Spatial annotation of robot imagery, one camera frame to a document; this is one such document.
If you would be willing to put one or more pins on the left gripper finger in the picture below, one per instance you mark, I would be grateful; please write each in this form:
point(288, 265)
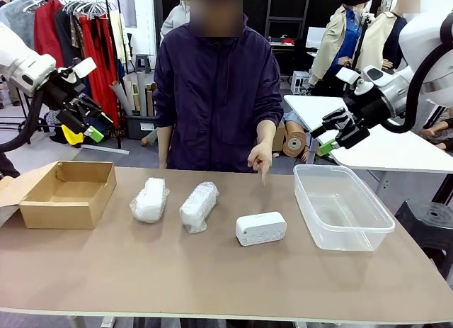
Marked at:
point(92, 134)
point(93, 110)

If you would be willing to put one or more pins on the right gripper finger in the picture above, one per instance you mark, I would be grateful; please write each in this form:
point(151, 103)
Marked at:
point(332, 119)
point(327, 147)

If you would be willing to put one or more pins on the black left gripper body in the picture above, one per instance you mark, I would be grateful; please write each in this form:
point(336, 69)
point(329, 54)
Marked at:
point(65, 97)

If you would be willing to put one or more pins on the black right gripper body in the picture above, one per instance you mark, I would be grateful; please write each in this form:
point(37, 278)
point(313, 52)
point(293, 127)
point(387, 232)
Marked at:
point(368, 112)

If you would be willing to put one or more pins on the bubble-wrapped white clock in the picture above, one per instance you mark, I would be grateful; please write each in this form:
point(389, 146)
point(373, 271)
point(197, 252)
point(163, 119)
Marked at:
point(150, 200)
point(198, 207)

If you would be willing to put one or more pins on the unwrapped white digital clock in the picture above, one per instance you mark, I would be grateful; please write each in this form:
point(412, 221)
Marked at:
point(260, 229)

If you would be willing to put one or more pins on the person's right forearm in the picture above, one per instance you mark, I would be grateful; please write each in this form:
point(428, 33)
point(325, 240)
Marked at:
point(164, 144)

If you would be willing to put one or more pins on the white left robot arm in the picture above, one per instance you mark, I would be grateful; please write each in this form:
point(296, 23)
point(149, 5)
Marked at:
point(17, 59)

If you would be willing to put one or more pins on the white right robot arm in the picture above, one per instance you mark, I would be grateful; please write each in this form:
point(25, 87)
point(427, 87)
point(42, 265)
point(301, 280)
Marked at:
point(421, 34)

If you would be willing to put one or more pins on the person's left forearm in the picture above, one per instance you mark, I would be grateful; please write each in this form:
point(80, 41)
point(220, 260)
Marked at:
point(266, 131)

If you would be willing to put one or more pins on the person's left hand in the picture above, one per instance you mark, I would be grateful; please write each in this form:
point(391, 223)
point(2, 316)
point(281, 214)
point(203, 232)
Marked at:
point(261, 157)

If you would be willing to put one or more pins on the yellow plastic object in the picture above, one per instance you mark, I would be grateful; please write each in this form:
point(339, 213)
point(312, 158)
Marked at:
point(70, 135)

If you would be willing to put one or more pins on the wide grey cardboard tube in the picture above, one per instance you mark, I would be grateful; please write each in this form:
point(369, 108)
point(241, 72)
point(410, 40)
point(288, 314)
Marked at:
point(120, 99)

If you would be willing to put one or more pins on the brown cardboard spool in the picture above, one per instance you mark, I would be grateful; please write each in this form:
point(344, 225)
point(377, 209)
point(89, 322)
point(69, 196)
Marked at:
point(294, 143)

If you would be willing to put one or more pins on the white side table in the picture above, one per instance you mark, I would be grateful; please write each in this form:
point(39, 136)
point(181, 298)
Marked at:
point(382, 147)

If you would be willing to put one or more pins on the beige cardboard tube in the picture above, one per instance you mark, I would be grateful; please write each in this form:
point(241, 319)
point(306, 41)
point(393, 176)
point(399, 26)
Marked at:
point(128, 92)

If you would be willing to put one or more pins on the long red dress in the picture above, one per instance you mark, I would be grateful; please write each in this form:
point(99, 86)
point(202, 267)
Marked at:
point(101, 66)

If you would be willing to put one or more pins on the dark grey storage bin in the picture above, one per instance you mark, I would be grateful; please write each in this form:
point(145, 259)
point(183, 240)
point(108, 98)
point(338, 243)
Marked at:
point(139, 127)

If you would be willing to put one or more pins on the small brown cardboard box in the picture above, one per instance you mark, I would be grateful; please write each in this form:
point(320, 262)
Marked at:
point(279, 138)

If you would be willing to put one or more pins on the white computer case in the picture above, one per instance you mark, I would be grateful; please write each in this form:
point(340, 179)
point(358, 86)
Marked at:
point(301, 81)

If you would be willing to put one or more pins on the tall grey cardboard tube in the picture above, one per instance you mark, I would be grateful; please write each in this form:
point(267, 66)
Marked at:
point(141, 90)

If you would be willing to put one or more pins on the brown cardboard tube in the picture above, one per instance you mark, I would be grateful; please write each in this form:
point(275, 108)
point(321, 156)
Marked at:
point(150, 101)

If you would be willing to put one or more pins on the black garment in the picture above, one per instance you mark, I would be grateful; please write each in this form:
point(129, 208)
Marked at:
point(63, 37)

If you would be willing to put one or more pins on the clear plastic container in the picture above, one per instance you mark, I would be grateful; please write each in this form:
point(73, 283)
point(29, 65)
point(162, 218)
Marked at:
point(343, 207)

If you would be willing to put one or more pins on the brown patterned garment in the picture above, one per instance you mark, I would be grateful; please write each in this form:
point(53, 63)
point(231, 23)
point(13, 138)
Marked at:
point(76, 34)

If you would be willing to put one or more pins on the grey plastic stool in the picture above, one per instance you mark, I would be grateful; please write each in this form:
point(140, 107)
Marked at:
point(142, 62)

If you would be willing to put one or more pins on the red coat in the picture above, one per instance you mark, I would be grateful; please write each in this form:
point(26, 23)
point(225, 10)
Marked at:
point(47, 27)

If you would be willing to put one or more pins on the black tripod stand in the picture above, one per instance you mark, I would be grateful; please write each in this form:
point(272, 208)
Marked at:
point(362, 37)

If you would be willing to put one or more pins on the mannequin beige coat blue shirt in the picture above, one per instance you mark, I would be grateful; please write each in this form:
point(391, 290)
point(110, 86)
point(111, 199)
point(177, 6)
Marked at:
point(341, 41)

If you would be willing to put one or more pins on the mannequin beige coat navy top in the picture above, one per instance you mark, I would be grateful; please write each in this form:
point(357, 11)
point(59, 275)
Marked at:
point(384, 37)

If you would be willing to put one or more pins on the cream garment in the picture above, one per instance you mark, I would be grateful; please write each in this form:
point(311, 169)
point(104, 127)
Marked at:
point(118, 34)

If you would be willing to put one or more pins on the open brown cardboard box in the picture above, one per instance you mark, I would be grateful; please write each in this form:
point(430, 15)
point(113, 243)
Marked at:
point(67, 211)

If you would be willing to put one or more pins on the grey fuzzy coat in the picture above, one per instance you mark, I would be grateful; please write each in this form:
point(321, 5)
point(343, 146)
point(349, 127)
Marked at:
point(19, 20)

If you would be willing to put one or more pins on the person in purple jacket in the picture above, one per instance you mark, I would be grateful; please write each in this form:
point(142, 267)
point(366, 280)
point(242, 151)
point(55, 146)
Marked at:
point(216, 94)

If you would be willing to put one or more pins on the person in grey hoodie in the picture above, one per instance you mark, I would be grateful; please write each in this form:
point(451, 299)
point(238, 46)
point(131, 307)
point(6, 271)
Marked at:
point(175, 20)

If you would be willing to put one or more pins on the black plastic stool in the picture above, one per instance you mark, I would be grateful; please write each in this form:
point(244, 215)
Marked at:
point(430, 229)

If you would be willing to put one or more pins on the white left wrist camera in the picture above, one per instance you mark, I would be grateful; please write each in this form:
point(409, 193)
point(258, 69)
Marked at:
point(83, 67)

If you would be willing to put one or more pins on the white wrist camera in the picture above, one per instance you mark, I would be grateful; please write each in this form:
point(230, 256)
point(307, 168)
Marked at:
point(83, 67)
point(348, 75)

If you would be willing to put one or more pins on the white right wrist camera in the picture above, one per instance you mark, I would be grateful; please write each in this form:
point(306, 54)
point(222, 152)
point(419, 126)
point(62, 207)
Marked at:
point(348, 75)

